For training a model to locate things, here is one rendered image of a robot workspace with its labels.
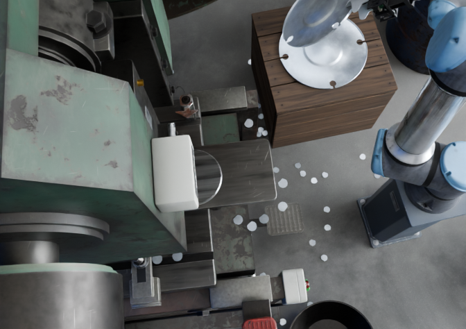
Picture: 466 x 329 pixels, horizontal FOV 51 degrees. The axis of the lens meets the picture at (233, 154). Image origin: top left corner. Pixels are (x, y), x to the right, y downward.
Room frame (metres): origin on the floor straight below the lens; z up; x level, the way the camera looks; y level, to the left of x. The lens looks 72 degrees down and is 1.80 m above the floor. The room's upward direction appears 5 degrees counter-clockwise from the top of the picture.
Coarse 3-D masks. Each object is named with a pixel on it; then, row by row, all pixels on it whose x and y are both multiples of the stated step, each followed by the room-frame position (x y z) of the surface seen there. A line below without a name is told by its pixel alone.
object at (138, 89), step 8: (104, 64) 0.36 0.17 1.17; (112, 64) 0.36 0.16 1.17; (120, 64) 0.36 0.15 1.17; (128, 64) 0.36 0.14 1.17; (104, 72) 0.35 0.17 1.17; (112, 72) 0.35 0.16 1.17; (120, 72) 0.35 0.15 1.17; (128, 72) 0.34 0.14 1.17; (136, 72) 0.36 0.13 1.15; (128, 80) 0.33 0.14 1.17; (136, 80) 0.34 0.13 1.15; (136, 88) 0.33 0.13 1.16; (136, 96) 0.31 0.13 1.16; (144, 96) 0.34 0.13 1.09; (144, 104) 0.33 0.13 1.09; (144, 112) 0.31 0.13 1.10; (152, 112) 0.35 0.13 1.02; (152, 120) 0.33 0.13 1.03; (152, 128) 0.31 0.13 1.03; (160, 128) 0.33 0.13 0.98; (160, 136) 0.32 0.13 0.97; (168, 136) 0.32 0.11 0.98
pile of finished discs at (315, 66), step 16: (336, 32) 0.88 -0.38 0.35; (352, 32) 0.88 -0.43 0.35; (288, 48) 0.83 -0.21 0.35; (304, 48) 0.83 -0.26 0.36; (320, 48) 0.82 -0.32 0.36; (336, 48) 0.82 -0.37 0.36; (352, 48) 0.82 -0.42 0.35; (288, 64) 0.78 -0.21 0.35; (304, 64) 0.77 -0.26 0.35; (320, 64) 0.76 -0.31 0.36; (336, 64) 0.76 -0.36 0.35; (352, 64) 0.76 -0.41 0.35; (304, 80) 0.71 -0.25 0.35; (320, 80) 0.71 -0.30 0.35; (336, 80) 0.70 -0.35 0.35
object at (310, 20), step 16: (304, 0) 0.99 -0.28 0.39; (320, 0) 0.94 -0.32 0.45; (336, 0) 0.90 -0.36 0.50; (288, 16) 0.95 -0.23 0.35; (304, 16) 0.91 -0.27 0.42; (320, 16) 0.87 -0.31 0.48; (336, 16) 0.84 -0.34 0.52; (288, 32) 0.88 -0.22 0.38; (304, 32) 0.84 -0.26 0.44; (320, 32) 0.80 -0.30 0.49
